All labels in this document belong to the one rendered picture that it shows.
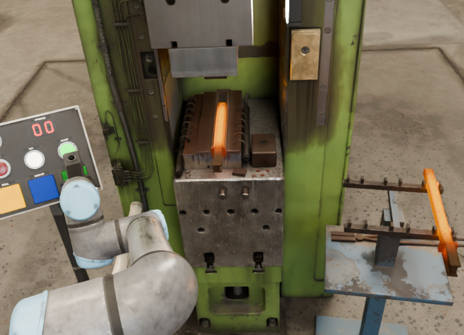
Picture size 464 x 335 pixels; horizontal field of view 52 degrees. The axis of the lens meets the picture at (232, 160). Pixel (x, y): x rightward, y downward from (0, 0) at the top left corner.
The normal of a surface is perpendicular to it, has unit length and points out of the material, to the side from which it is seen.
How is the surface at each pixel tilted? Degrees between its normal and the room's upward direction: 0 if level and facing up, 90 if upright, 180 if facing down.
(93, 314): 29
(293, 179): 90
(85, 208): 55
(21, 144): 60
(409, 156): 0
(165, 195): 90
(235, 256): 90
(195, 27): 90
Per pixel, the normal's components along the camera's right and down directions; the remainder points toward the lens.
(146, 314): 0.53, -0.18
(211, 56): -0.03, 0.60
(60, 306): 0.00, -0.70
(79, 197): 0.30, -0.02
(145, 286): 0.37, -0.70
